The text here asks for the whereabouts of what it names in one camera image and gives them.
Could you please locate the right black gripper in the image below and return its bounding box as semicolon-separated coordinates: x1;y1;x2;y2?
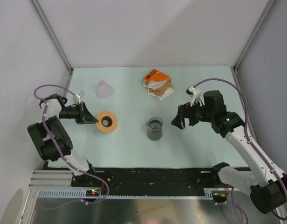
171;97;214;129

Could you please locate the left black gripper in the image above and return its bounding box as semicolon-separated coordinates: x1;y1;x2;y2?
59;102;98;125

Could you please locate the pink glass dripper cone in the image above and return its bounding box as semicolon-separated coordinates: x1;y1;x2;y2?
96;80;114;99

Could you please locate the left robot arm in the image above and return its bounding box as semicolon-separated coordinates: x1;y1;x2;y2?
27;94;98;186

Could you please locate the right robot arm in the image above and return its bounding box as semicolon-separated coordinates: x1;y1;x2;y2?
171;87;287;214

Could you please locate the glass carafe with coffee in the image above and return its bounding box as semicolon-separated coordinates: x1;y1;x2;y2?
146;117;163;141

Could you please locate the orange coffee filter package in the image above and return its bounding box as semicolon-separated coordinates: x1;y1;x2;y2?
143;69;170;82

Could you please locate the stack of paper filters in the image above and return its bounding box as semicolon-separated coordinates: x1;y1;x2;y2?
143;78;174;101

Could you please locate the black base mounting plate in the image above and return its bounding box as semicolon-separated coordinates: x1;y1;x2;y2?
42;161;230;196

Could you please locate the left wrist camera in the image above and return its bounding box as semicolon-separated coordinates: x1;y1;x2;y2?
73;91;85;105

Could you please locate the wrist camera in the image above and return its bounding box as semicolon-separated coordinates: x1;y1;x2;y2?
185;86;202;106
73;91;85;105

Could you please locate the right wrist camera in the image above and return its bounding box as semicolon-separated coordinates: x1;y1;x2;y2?
185;86;202;106

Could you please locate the aluminium extrusion rail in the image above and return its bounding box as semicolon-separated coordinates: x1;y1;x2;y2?
29;170;73;188

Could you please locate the grey slotted cable duct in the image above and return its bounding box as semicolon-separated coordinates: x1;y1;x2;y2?
36;188;215;200

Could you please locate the left aluminium frame post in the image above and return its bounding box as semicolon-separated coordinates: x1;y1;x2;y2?
29;0;74;76

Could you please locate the aluminium frame post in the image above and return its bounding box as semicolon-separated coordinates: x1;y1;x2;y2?
29;0;74;76
233;0;279;74

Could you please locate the right aluminium frame post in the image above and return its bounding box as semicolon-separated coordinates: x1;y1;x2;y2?
233;0;279;74

